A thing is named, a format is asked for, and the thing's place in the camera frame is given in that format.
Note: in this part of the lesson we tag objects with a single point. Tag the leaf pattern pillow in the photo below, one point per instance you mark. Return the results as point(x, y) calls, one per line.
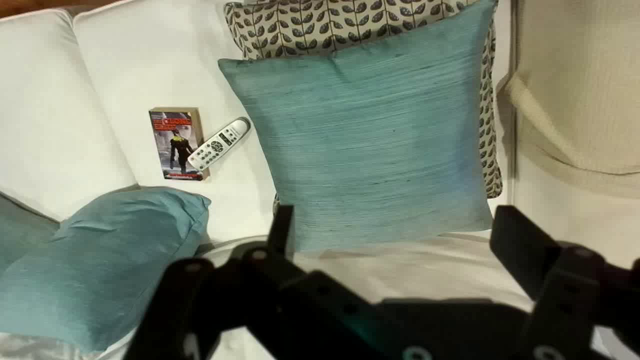
point(300, 27)

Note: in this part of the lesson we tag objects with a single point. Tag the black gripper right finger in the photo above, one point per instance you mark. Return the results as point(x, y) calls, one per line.
point(567, 293)

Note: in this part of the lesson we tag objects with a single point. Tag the large teal silk pillow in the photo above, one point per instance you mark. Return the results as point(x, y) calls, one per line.
point(373, 141)

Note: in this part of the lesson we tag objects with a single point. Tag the white sofa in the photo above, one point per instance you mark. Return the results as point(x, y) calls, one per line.
point(166, 67)

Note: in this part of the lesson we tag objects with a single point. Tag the white sofa seat cushion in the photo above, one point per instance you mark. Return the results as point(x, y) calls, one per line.
point(46, 113)
point(166, 67)

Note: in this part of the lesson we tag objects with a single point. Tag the small teal silk pillow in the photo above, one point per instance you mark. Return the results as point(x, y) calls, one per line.
point(107, 266)

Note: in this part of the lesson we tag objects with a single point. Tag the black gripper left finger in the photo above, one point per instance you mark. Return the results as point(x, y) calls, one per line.
point(201, 300)

